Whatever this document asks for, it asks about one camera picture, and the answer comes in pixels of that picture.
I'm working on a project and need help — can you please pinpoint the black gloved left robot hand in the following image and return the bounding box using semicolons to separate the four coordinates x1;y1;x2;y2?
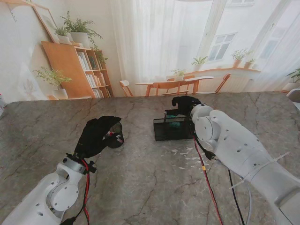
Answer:
75;114;122;158

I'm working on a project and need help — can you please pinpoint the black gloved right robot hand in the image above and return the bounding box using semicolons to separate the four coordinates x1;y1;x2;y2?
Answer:
171;95;202;118

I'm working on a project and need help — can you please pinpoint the red black left arm cable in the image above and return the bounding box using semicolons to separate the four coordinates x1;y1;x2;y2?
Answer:
60;159;94;225

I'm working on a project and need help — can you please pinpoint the white rounded chair back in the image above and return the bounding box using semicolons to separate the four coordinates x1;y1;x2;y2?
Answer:
286;88;300;103

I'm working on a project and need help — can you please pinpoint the black mesh desk tray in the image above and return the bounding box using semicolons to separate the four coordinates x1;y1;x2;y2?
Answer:
153;109;200;142

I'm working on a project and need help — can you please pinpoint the red black arm cable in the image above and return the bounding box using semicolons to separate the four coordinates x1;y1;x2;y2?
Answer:
192;126;253;225
60;159;94;225

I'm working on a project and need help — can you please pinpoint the black mesh pen cup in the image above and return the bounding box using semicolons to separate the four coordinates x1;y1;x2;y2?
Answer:
106;121;124;149

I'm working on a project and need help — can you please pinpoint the red black right arm cable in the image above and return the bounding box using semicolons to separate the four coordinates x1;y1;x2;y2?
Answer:
192;126;253;225

